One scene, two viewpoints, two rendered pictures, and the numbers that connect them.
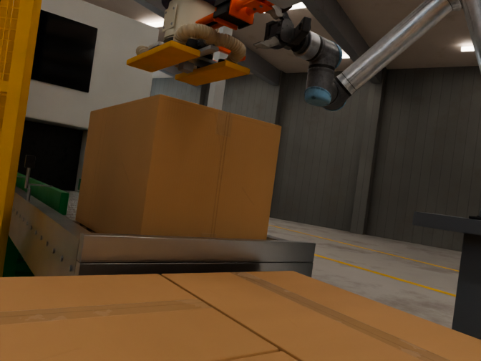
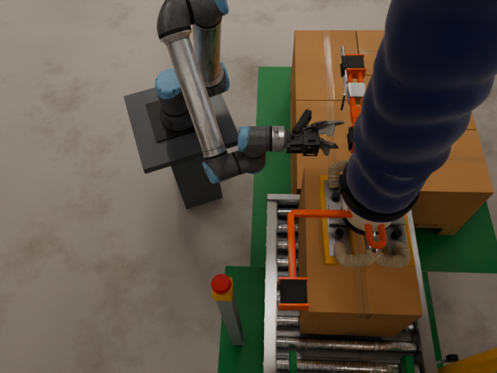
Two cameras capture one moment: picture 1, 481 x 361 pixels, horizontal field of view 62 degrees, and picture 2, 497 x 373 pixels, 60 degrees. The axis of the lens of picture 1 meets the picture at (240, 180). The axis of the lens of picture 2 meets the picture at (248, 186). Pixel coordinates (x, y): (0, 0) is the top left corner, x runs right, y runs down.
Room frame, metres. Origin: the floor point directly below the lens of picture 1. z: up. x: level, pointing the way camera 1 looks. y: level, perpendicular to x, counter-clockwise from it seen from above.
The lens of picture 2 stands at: (2.06, 0.35, 2.48)
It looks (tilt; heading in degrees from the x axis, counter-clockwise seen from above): 60 degrees down; 222
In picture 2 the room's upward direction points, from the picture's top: 4 degrees counter-clockwise
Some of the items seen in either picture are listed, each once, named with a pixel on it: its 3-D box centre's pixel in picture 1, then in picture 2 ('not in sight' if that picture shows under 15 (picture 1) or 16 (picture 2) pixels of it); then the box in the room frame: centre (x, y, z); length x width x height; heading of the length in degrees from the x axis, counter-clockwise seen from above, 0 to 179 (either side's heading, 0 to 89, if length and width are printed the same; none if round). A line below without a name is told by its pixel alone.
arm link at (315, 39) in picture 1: (305, 43); (279, 138); (1.32, -0.15, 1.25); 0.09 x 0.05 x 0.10; 37
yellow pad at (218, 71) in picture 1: (210, 70); (336, 216); (1.40, 0.16, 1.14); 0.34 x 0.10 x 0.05; 37
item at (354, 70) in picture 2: not in sight; (354, 66); (0.86, -0.12, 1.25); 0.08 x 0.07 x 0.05; 37
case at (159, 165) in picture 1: (169, 177); (349, 252); (1.33, 0.24, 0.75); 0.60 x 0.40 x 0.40; 36
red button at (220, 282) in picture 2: not in sight; (221, 284); (1.81, -0.03, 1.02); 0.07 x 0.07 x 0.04
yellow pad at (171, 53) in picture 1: (161, 54); (393, 216); (1.29, 0.31, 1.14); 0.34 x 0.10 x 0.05; 37
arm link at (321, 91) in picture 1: (320, 87); (251, 157); (1.39, -0.23, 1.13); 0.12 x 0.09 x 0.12; 150
